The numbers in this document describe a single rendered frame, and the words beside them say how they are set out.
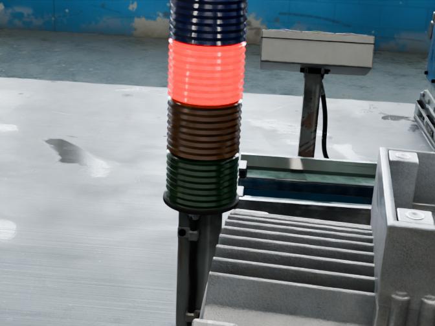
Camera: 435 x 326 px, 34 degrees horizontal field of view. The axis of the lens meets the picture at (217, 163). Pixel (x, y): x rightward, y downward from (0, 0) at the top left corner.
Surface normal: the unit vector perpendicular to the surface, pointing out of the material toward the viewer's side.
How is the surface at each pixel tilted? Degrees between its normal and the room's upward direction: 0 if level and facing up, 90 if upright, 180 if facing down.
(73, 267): 0
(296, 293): 88
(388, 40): 90
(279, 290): 88
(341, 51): 66
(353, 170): 45
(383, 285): 90
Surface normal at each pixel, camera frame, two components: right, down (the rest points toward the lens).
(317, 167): -0.03, -0.40
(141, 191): 0.04, -0.93
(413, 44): -0.07, 0.36
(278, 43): -0.06, -0.05
